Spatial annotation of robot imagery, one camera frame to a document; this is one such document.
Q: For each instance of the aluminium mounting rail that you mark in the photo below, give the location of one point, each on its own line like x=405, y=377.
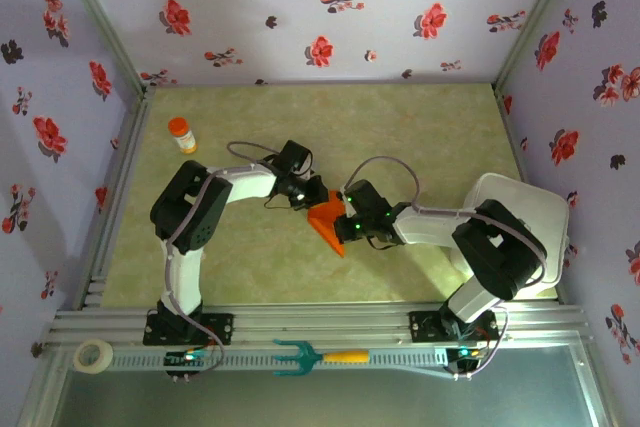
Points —
x=325, y=322

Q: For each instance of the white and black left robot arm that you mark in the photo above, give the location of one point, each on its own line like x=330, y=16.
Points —
x=185, y=282

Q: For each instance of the orange-capped pill bottle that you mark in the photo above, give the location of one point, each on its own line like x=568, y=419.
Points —
x=182, y=134

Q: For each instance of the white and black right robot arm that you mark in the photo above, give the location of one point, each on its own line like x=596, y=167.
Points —
x=425, y=227

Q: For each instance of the aluminium frame post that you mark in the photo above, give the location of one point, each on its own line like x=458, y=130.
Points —
x=531, y=22
x=102, y=22

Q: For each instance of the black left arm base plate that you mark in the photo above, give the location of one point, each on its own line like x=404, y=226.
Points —
x=220, y=327

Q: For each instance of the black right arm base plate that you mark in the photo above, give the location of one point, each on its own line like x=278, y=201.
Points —
x=422, y=327

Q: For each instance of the white tape roll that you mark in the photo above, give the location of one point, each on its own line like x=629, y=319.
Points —
x=107, y=361

